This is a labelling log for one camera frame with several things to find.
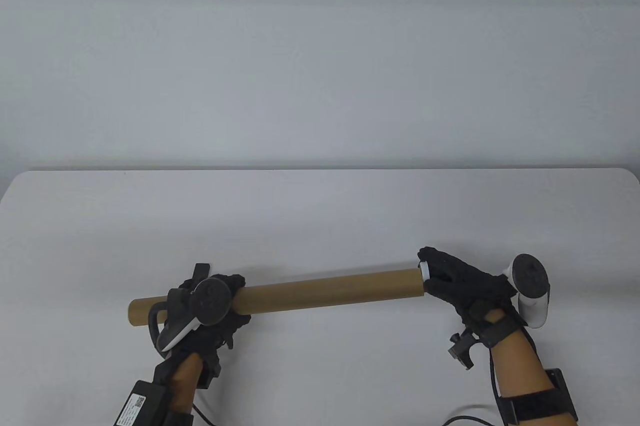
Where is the person's left forearm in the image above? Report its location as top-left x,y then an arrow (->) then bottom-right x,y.
169,352 -> 207,419

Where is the person's left hand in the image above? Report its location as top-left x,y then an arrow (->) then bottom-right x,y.
166,273 -> 252,363

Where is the black labelled left wrist box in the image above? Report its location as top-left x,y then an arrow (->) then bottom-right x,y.
115,380 -> 174,426

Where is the black right wrist box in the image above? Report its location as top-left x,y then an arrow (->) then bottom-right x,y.
544,368 -> 579,423

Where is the person's right hand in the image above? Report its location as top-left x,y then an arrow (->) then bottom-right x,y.
417,246 -> 527,335

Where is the brown cardboard mailing tube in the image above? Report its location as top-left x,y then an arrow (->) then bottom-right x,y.
127,268 -> 426,328

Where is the black white right hand controller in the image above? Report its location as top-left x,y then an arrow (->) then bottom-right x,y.
501,253 -> 552,330

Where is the person's right forearm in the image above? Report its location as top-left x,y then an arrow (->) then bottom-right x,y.
486,310 -> 568,426

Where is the black cable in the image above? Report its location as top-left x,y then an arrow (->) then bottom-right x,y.
192,402 -> 217,426
442,346 -> 506,426

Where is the small black right wrist camera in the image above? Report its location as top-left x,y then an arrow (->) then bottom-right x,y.
448,328 -> 484,371

